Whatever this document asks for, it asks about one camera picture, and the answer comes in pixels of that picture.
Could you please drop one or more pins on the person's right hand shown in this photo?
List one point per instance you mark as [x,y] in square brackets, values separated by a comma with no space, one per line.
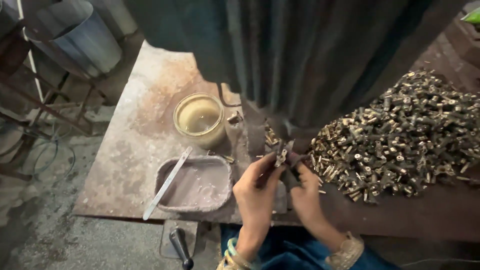
[306,197]

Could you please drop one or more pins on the person's left hand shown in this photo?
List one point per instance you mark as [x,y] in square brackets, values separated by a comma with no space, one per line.
[256,191]

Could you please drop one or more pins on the person's right fingers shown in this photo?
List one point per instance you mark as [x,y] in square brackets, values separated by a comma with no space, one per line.
[300,168]

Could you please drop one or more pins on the small brass fitting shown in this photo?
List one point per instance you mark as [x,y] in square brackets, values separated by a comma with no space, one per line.
[281,156]

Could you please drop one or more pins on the person's blue clothing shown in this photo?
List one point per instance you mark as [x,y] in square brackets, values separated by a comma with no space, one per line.
[300,253]

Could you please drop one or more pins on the embroidered right sleeve cuff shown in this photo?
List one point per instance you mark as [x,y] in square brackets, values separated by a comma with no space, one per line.
[345,252]

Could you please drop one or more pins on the heap of brass fittings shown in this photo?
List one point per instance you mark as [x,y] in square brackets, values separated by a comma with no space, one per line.
[397,138]

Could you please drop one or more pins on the rectangular tray of grey liquid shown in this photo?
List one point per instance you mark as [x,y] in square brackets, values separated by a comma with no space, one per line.
[195,184]

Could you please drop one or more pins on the bangles on left wrist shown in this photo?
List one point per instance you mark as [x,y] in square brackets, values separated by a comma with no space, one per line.
[234,258]

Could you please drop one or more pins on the round jar of cloudy liquid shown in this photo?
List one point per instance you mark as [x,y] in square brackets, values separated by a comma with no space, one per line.
[200,119]

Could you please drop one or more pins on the dark press machine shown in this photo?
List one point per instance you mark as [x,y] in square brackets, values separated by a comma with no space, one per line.
[292,56]

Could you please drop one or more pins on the flat metal strip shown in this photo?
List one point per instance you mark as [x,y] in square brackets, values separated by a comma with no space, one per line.
[167,182]

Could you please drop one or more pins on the green object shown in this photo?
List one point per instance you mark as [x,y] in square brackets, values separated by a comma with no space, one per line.
[471,17]

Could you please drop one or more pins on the grey metal drum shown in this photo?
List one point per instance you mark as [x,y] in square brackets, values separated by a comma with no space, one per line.
[80,39]

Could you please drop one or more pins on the rusty metal frame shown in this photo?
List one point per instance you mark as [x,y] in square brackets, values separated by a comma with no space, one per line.
[41,97]

